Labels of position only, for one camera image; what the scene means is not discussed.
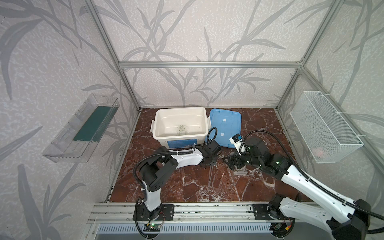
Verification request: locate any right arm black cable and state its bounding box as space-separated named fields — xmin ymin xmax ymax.
xmin=241 ymin=129 xmax=384 ymax=235

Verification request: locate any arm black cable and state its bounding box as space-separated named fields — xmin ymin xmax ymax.
xmin=241 ymin=129 xmax=384 ymax=235
xmin=132 ymin=126 xmax=218 ymax=193

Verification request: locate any clear plastic test tube rack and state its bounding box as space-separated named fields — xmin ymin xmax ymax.
xmin=233 ymin=169 xmax=248 ymax=176

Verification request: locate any white plastic storage bin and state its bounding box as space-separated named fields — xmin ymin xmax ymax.
xmin=151 ymin=107 xmax=211 ymax=149

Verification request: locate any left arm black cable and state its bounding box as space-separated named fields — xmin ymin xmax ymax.
xmin=132 ymin=126 xmax=218 ymax=193

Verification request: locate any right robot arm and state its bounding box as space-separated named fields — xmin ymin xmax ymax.
xmin=225 ymin=134 xmax=371 ymax=240

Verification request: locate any pink object in basket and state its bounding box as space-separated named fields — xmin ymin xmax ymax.
xmin=312 ymin=147 xmax=328 ymax=158

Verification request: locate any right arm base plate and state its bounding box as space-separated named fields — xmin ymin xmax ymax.
xmin=250 ymin=204 xmax=285 ymax=221

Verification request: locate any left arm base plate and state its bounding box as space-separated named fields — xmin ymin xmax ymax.
xmin=133 ymin=204 xmax=175 ymax=221

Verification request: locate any aluminium frame rail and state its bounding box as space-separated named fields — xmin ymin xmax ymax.
xmin=119 ymin=61 xmax=301 ymax=69

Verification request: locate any clear acrylic wall shelf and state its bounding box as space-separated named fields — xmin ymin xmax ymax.
xmin=42 ymin=94 xmax=120 ymax=163

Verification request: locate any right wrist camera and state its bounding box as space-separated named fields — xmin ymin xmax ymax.
xmin=230 ymin=134 xmax=247 ymax=156

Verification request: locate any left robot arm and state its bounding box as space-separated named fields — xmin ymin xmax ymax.
xmin=133 ymin=140 xmax=222 ymax=214

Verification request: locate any white wire mesh basket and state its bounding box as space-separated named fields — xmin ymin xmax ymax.
xmin=290 ymin=91 xmax=364 ymax=164

